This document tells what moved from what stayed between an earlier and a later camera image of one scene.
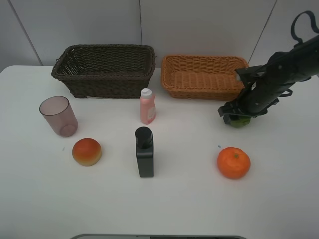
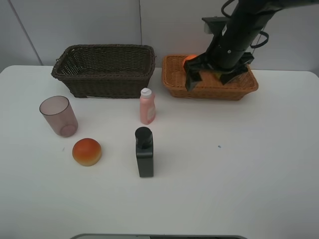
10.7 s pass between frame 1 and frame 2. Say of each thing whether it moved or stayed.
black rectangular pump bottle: stayed
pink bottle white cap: stayed
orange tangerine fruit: moved
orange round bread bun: stayed
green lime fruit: moved
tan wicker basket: stayed
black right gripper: moved
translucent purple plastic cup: stayed
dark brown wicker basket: stayed
